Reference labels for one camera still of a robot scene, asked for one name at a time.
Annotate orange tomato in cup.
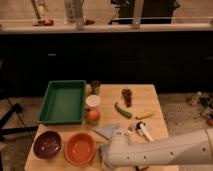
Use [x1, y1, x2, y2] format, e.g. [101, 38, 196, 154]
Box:
[86, 109, 100, 125]

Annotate yellow banana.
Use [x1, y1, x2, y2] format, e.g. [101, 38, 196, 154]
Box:
[135, 111, 155, 120]

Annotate green plastic tray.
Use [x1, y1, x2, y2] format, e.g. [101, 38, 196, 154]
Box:
[38, 80, 86, 125]

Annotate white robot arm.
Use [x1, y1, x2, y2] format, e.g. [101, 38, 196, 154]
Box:
[104, 129, 213, 167]

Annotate silver fork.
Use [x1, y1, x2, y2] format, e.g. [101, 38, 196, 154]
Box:
[127, 126, 134, 134]

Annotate red object on counter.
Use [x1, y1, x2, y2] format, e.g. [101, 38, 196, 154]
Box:
[34, 19, 54, 26]

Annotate black stand legs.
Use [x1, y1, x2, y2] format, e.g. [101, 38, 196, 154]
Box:
[0, 103, 38, 142]

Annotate blue triangular cloth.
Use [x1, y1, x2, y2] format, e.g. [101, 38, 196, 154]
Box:
[93, 123, 119, 140]

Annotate white handled peeler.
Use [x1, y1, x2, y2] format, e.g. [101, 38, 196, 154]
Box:
[136, 121, 153, 141]

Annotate white paper cup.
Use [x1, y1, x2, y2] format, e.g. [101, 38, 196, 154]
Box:
[86, 95, 101, 109]

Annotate purple bowl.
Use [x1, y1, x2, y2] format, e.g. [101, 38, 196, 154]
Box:
[33, 131, 62, 159]

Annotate blue sponge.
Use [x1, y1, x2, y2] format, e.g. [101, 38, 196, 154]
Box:
[99, 144, 107, 170]

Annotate bunch of dark grapes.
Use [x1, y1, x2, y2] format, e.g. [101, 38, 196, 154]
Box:
[122, 89, 132, 107]

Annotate orange bowl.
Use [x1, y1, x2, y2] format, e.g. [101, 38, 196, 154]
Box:
[64, 132, 96, 166]

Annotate green chili pepper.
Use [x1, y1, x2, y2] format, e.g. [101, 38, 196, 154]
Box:
[114, 102, 132, 119]

